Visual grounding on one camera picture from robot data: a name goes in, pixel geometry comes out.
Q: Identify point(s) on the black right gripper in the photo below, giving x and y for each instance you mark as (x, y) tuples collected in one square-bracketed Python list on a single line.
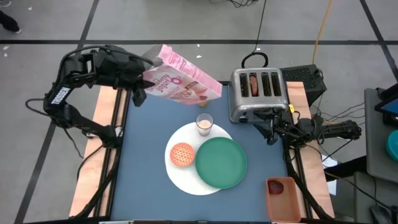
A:
[(283, 126)]

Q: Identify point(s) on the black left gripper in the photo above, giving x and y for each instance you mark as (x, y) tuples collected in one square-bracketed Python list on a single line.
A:
[(121, 68)]

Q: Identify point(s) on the pink cereal box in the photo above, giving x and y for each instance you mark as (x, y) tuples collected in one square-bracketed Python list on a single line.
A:
[(183, 81)]

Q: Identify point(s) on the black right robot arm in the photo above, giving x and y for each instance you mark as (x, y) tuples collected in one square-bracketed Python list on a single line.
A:
[(339, 130)]

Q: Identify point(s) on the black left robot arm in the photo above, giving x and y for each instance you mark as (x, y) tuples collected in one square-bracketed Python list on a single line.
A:
[(59, 96)]

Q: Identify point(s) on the silver four-slot toaster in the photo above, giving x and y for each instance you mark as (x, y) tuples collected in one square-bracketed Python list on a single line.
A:
[(258, 104)]

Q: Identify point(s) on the small yellow clip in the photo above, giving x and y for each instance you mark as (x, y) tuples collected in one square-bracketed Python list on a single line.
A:
[(291, 108)]

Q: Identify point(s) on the black vented box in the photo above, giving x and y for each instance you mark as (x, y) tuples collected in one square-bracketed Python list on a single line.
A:
[(303, 81)]

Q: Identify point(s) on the green round plate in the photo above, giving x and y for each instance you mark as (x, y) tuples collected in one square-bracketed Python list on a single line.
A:
[(221, 162)]

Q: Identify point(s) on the clear glass with milk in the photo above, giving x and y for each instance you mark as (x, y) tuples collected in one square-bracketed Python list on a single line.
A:
[(205, 124)]

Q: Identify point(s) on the light wooden side board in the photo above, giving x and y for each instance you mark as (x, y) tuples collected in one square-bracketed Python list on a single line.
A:
[(314, 174), (90, 174)]

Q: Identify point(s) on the white paper sheet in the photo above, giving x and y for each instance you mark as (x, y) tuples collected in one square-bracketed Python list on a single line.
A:
[(330, 161)]

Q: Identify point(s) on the orange rectangular tray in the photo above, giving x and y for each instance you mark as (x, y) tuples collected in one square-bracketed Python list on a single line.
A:
[(284, 205)]

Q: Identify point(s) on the blue patterned bowl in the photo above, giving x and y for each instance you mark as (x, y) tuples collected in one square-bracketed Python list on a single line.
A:
[(182, 154)]

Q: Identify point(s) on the white round woven placemat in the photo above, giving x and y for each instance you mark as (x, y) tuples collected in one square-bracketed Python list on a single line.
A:
[(183, 177)]

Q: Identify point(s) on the grey side table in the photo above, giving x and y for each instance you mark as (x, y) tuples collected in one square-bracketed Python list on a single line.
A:
[(376, 149)]

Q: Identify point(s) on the black tablet screen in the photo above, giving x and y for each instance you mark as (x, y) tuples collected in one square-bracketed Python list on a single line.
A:
[(388, 105)]

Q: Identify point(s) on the teal bowl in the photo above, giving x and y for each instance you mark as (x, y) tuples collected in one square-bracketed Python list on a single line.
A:
[(393, 146)]

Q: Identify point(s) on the person's leg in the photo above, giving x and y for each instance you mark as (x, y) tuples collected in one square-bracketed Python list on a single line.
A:
[(9, 23)]

